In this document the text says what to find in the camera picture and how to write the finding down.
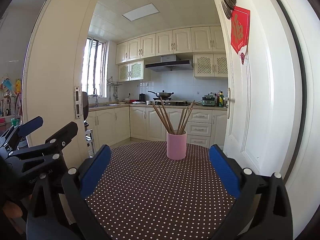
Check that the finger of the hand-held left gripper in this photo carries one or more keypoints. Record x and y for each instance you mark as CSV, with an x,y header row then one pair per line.
x,y
30,126
66,132

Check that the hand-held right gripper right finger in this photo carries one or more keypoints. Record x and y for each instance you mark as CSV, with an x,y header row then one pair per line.
x,y
223,171

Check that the person's left hand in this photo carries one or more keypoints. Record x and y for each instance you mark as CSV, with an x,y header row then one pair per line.
x,y
13,210

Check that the ceiling light panel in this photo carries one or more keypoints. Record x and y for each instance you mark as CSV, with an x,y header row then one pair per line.
x,y
140,12

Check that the cream base cabinets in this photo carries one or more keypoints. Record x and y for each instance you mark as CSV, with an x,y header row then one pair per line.
x,y
140,122

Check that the kitchen window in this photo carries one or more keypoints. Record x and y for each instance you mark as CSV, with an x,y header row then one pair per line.
x,y
93,67

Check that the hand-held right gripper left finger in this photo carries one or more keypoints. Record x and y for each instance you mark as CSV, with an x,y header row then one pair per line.
x,y
96,171

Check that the red paper door decoration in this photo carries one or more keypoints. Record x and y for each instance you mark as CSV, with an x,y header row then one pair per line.
x,y
240,30

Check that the cream wall cabinets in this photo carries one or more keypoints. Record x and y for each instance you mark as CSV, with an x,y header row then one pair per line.
x,y
170,42

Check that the pink cup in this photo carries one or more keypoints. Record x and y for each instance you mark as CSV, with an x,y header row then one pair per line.
x,y
176,147

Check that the gas stove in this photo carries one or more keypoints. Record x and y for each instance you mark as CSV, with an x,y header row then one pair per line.
x,y
175,103

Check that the cream lattice door cabinet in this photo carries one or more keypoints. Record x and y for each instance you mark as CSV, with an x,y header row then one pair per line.
x,y
131,71
210,66

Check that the bundle of wooden chopsticks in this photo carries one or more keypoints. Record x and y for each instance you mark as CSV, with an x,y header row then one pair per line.
x,y
170,127

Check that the metal faucet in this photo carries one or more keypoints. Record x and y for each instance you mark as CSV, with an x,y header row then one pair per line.
x,y
96,97

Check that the white door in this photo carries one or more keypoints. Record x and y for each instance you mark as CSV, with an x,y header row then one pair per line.
x,y
260,92

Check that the black wok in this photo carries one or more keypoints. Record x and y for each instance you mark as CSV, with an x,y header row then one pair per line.
x,y
162,95

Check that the green bottle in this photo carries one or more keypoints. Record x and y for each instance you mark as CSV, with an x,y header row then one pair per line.
x,y
221,101

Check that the dark sauce bottle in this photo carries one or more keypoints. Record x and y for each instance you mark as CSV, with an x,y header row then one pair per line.
x,y
217,101

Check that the steel sink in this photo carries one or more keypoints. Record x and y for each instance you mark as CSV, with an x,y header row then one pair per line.
x,y
105,105

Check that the black kettle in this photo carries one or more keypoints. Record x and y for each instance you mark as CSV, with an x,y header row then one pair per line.
x,y
142,97

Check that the black range hood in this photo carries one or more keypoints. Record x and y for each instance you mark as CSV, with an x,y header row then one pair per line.
x,y
168,65

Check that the yellow plush toy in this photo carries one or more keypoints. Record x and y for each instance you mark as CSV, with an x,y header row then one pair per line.
x,y
18,86

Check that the blue toy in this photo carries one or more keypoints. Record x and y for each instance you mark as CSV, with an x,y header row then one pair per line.
x,y
7,83

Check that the wall utensil rack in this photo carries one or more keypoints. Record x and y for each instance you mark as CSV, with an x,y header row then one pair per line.
x,y
113,85

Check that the green electric cooker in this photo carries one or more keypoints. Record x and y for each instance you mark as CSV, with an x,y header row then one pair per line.
x,y
208,100

